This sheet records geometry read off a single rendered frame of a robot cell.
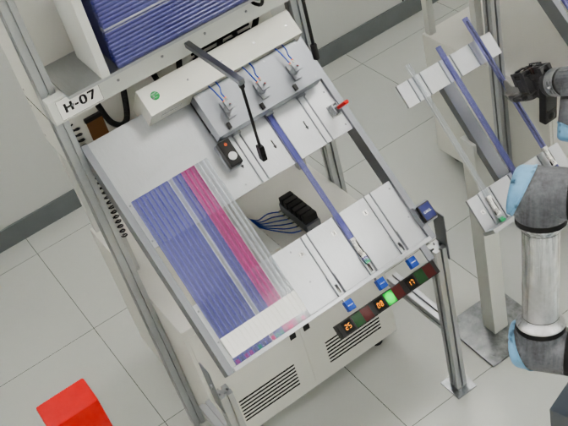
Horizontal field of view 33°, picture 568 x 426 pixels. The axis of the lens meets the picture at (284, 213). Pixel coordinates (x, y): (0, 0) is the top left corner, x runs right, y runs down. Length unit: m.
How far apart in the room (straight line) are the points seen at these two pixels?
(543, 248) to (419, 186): 1.81
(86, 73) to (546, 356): 1.32
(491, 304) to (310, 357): 0.63
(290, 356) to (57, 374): 1.03
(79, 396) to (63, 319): 1.43
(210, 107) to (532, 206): 0.92
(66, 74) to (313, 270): 0.82
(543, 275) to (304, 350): 1.10
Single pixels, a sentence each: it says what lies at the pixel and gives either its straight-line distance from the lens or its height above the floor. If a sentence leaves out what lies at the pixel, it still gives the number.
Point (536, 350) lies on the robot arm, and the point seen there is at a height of 0.76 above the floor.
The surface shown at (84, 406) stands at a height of 0.78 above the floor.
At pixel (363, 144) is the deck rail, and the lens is 2.72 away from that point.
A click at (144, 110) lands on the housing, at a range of 2.57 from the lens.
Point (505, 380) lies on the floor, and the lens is 3.26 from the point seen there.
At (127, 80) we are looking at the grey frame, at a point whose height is 1.33.
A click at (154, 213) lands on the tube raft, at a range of 2.53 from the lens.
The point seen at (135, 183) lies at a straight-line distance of 2.56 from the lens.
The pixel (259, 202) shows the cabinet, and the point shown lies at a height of 0.62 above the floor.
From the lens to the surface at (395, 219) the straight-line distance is 2.68.
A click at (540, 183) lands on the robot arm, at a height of 1.17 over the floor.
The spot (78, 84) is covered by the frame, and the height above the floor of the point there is 1.39.
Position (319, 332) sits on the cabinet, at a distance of 3.10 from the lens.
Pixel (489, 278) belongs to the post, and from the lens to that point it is 3.17.
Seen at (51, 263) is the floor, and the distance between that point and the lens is 4.21.
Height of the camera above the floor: 2.57
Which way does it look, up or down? 40 degrees down
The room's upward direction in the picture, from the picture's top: 16 degrees counter-clockwise
